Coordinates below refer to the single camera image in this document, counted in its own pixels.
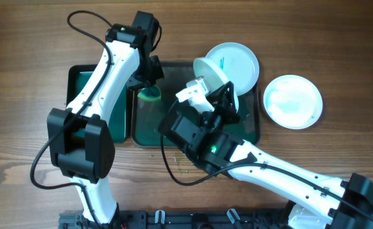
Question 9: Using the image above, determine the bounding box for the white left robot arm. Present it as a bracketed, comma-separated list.
[46, 22, 163, 228]

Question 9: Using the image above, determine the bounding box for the green yellow sponge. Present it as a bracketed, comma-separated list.
[137, 85, 161, 102]

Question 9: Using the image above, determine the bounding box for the white plate stained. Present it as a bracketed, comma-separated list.
[206, 42, 260, 96]
[263, 74, 323, 130]
[191, 57, 230, 113]

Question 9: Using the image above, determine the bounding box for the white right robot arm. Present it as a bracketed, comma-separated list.
[158, 81, 373, 228]

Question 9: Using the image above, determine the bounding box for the white plate front stained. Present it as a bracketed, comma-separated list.
[191, 57, 230, 113]

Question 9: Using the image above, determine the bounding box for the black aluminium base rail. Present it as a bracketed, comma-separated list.
[59, 209, 289, 229]

